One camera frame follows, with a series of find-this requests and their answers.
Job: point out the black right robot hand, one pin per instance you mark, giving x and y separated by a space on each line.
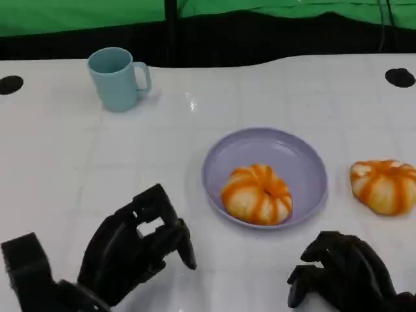
354 273

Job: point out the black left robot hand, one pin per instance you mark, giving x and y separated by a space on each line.
120 253

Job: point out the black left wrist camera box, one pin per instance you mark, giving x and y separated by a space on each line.
27 269

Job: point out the green cloth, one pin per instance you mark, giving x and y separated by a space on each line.
81 13

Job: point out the lilac plate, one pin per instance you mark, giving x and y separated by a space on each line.
292 156

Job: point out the orange white toy bread roll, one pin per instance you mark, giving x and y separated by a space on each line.
256 195
383 188

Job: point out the black vertical pole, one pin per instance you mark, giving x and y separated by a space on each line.
171 29

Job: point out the black table grommet hole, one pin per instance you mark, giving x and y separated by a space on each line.
10 85
399 78

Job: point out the black cloth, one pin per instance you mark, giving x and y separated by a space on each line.
260 39

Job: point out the pale green mug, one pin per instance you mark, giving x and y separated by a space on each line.
113 87

